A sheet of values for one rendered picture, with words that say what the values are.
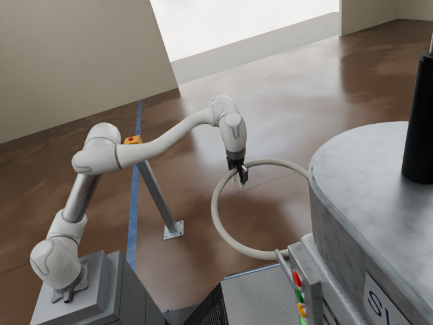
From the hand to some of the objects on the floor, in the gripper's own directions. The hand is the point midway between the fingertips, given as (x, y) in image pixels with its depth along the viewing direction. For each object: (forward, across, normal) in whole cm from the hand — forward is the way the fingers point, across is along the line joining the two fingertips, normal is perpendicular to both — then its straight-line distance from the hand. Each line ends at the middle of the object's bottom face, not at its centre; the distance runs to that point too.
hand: (238, 180), depth 139 cm
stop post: (+139, -80, -26) cm, 163 cm away
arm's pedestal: (+109, -2, -100) cm, 148 cm away
